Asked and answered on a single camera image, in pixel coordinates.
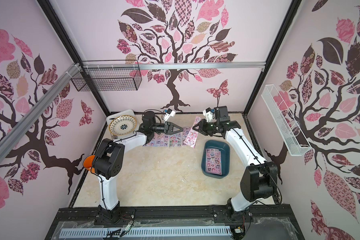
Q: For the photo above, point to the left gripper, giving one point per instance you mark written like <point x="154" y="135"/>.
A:
<point x="166" y="127"/>

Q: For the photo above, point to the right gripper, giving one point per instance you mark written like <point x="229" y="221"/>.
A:
<point x="207" y="127"/>

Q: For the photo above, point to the remaining sticker sheet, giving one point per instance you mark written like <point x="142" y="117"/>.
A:
<point x="175" y="140"/>

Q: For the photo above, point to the pink sticker sheet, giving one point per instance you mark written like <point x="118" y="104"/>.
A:
<point x="192" y="135"/>
<point x="162" y="140"/>
<point x="152" y="143"/>

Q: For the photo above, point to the teal plastic storage box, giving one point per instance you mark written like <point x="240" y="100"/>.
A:
<point x="225" y="151"/>

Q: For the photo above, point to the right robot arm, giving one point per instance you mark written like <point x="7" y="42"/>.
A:
<point x="259" y="180"/>

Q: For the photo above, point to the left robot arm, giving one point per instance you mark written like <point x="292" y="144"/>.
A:
<point x="108" y="159"/>

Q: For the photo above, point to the white square tray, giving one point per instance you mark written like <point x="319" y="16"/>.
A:
<point x="126" y="112"/>

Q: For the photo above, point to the patterned ceramic plate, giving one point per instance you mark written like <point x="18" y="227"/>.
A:
<point x="122" y="125"/>

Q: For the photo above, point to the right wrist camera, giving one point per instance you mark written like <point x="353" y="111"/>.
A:
<point x="209" y="114"/>

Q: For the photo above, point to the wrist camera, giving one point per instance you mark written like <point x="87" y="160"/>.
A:
<point x="168" y="113"/>
<point x="209" y="114"/>

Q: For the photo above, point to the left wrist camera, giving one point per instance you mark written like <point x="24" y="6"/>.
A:
<point x="168" y="113"/>

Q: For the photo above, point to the black wire basket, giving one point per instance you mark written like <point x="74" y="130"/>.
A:
<point x="108" y="76"/>

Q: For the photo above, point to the white wire basket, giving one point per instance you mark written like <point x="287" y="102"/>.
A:
<point x="278" y="104"/>

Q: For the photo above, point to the aluminium rail back wall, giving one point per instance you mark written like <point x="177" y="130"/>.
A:
<point x="177" y="66"/>

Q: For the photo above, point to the aluminium rail wall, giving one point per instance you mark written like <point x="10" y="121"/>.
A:
<point x="177" y="66"/>
<point x="19" y="130"/>

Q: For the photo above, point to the white slotted cable duct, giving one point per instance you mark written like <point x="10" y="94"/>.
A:
<point x="145" y="232"/>

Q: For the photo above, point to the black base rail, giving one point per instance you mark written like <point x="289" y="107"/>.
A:
<point x="258" y="222"/>

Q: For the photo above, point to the aluminium rail left wall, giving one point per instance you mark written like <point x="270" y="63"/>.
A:
<point x="19" y="130"/>

